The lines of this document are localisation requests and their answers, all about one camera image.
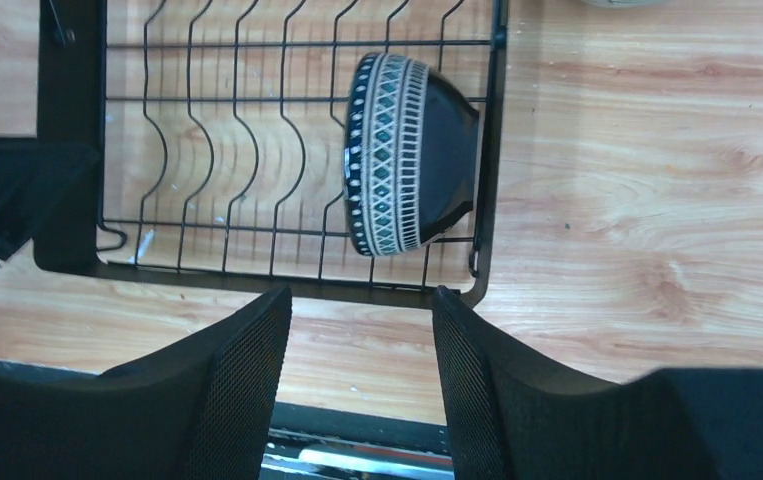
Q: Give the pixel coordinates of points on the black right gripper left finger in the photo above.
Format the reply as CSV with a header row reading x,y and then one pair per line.
x,y
199,408

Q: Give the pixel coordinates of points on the blue white patterned bowl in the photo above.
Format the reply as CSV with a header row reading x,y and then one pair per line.
x,y
411,142

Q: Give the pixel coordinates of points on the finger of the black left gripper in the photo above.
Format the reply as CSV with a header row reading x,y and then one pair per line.
x,y
48,195

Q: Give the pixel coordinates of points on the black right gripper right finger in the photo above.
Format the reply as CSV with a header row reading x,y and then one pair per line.
x,y
514,413

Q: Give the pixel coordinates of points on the green floral bowl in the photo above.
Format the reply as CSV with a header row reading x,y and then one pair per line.
x,y
621,4

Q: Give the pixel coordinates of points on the black wire dish rack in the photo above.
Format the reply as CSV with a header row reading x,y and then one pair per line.
x,y
219,128

